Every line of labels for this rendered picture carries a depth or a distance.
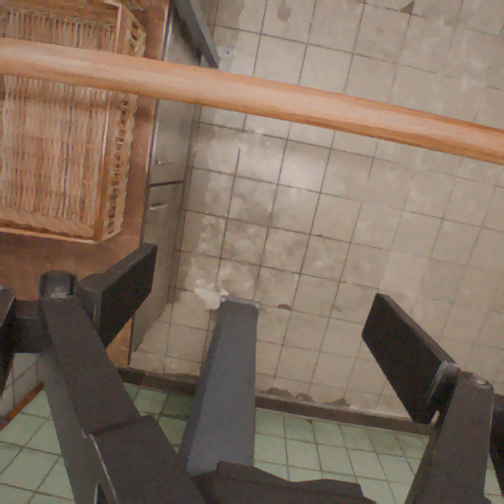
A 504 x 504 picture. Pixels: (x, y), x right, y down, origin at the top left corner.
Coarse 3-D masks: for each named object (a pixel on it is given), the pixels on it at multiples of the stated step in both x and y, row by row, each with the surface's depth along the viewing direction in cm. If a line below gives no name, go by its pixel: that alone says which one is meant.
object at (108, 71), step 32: (0, 64) 26; (32, 64) 25; (64, 64) 25; (96, 64) 25; (128, 64) 25; (160, 64) 26; (160, 96) 27; (192, 96) 26; (224, 96) 26; (256, 96) 26; (288, 96) 26; (320, 96) 26; (352, 96) 26; (352, 128) 27; (384, 128) 26; (416, 128) 26; (448, 128) 26; (480, 128) 26; (480, 160) 28
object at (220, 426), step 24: (240, 312) 146; (216, 336) 125; (240, 336) 126; (216, 360) 107; (240, 360) 110; (216, 384) 95; (240, 384) 98; (192, 408) 88; (216, 408) 86; (240, 408) 88; (192, 432) 77; (216, 432) 78; (240, 432) 79; (192, 456) 70; (216, 456) 71; (240, 456) 72
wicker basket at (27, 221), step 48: (0, 0) 73; (48, 0) 68; (96, 0) 64; (96, 48) 80; (144, 48) 80; (0, 96) 84; (48, 96) 83; (96, 96) 83; (0, 144) 87; (48, 144) 87; (96, 144) 86; (0, 192) 90; (48, 192) 90; (96, 192) 89; (96, 240) 78
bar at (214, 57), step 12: (180, 0) 78; (192, 0) 80; (192, 12) 84; (192, 24) 92; (204, 24) 97; (204, 36) 100; (204, 48) 111; (216, 48) 131; (228, 48) 131; (204, 60) 132; (216, 60) 125; (228, 60) 132
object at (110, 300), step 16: (128, 256) 15; (144, 256) 15; (112, 272) 13; (128, 272) 14; (144, 272) 16; (96, 288) 11; (112, 288) 12; (128, 288) 14; (144, 288) 17; (96, 304) 11; (112, 304) 12; (128, 304) 15; (96, 320) 11; (112, 320) 13; (128, 320) 15; (112, 336) 13
